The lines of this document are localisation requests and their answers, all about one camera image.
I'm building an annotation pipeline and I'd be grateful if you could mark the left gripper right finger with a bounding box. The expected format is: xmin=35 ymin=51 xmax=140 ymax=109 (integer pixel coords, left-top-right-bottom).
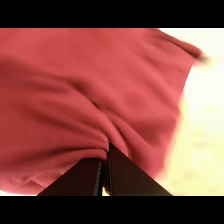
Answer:
xmin=107 ymin=142 xmax=173 ymax=197

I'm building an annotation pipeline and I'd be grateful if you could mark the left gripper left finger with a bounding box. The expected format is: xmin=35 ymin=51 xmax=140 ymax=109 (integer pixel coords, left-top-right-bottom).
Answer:
xmin=37 ymin=157 xmax=103 ymax=197

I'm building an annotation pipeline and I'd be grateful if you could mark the red T-shirt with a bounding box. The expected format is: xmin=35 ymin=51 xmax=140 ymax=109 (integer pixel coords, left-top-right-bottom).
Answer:
xmin=0 ymin=28 xmax=208 ymax=196

